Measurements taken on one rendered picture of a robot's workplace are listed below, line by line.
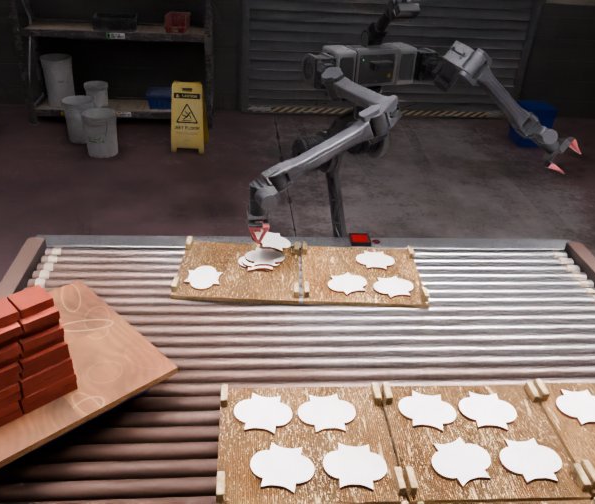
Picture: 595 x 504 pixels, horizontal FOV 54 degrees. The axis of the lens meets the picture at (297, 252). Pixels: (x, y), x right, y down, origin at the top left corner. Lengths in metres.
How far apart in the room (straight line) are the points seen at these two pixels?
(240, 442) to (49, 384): 0.45
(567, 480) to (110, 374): 1.08
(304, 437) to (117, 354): 0.50
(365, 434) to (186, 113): 4.34
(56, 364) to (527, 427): 1.13
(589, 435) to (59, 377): 1.27
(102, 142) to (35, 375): 4.19
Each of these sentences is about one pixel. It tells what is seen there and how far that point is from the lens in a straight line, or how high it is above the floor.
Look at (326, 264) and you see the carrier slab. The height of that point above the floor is 0.94.
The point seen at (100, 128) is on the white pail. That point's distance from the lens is 5.42.
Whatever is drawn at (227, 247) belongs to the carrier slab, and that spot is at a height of 0.94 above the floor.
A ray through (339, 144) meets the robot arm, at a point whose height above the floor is 1.36.
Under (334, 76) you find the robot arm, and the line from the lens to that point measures 2.28.
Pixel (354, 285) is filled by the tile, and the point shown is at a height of 0.94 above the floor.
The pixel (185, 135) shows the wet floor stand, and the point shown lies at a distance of 5.51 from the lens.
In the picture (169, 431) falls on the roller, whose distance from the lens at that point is 1.51.
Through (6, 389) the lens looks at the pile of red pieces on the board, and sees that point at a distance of 1.39.
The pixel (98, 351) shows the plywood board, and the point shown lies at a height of 1.04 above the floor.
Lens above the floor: 2.03
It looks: 31 degrees down
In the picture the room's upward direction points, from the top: 4 degrees clockwise
